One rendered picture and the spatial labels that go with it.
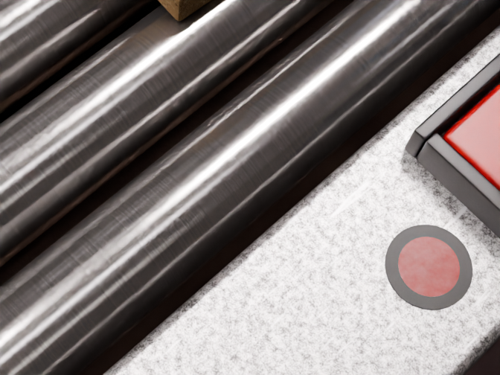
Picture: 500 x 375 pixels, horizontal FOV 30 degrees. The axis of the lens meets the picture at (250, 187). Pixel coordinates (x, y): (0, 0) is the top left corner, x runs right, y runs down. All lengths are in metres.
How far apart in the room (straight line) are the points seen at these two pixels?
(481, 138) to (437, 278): 0.05
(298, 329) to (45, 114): 0.12
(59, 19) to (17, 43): 0.02
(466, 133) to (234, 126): 0.08
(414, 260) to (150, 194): 0.10
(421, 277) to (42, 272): 0.13
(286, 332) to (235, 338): 0.02
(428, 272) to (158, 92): 0.12
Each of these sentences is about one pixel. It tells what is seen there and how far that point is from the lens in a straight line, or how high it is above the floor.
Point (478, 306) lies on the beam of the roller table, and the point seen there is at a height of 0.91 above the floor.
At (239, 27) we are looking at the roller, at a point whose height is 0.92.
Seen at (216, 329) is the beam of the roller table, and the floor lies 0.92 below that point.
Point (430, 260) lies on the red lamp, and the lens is 0.34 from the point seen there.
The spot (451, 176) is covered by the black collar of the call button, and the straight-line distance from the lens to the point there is 0.34.
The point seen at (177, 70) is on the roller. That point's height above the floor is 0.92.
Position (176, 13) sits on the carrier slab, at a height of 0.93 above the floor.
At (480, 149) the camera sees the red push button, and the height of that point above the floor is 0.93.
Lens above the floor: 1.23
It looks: 68 degrees down
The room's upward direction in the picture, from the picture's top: 12 degrees clockwise
